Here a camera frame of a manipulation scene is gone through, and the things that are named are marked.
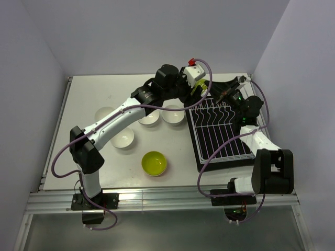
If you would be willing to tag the white bowl middle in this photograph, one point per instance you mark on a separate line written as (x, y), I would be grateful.
(150, 120)

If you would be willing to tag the aluminium frame rail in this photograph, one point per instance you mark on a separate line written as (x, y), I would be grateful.
(146, 199)

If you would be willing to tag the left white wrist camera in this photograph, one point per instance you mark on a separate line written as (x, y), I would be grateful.
(193, 72)

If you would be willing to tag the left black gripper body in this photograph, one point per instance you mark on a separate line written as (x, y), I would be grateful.
(183, 91)

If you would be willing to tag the white bowl far left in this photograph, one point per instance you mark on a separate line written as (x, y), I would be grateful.
(102, 112)

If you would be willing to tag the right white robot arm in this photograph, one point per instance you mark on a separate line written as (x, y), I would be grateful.
(273, 168)

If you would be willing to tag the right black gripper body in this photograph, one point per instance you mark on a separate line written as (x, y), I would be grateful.
(236, 98)

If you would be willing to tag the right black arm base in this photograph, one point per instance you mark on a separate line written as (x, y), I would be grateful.
(239, 203)

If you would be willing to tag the orange bowl white inside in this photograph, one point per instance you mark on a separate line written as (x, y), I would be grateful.
(154, 172)

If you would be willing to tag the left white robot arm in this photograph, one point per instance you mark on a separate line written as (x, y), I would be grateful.
(168, 83)

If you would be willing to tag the black drip tray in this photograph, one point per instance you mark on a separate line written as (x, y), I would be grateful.
(222, 138)

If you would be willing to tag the green bowl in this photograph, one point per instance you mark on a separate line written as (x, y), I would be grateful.
(200, 85)
(154, 159)

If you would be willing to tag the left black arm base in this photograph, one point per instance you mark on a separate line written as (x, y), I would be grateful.
(106, 200)

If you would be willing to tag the white bowl front left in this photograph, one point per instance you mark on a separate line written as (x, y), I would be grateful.
(123, 139)

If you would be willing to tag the white bowl near rack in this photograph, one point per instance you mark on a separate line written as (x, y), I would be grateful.
(173, 118)

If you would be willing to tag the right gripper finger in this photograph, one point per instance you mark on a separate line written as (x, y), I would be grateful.
(223, 90)
(241, 79)

